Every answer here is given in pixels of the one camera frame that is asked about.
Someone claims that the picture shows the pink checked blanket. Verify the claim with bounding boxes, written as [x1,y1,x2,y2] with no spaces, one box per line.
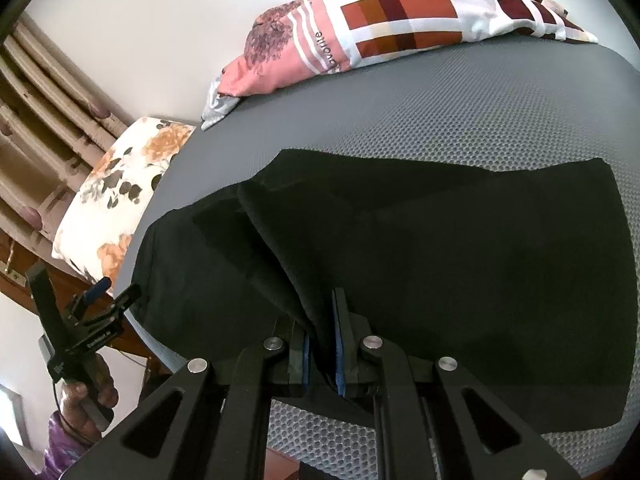
[220,0,601,98]

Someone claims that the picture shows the floral pillow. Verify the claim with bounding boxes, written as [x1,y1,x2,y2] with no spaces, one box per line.
[51,116,197,283]

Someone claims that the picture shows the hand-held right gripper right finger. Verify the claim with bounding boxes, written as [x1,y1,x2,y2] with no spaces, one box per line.
[331,287,583,480]

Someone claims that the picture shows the black pants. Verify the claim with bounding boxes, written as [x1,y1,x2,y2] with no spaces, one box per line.
[131,149,632,431]

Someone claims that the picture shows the person's left hand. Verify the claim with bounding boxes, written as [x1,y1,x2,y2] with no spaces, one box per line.
[59,351,119,447]

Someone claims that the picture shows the white grey striped cloth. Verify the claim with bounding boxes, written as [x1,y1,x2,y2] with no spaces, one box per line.
[200,74,242,132]

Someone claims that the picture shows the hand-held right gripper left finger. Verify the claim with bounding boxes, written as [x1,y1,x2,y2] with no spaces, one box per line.
[60,316,313,480]

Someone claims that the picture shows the person's left forearm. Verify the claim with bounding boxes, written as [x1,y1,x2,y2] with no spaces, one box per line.
[42,407,98,480]

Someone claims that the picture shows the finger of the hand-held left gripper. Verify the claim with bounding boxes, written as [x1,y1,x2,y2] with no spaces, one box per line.
[80,283,143,328]
[75,276,112,313]

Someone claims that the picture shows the wooden bed frame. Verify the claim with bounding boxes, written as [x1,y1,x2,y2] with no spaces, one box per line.
[0,240,173,396]

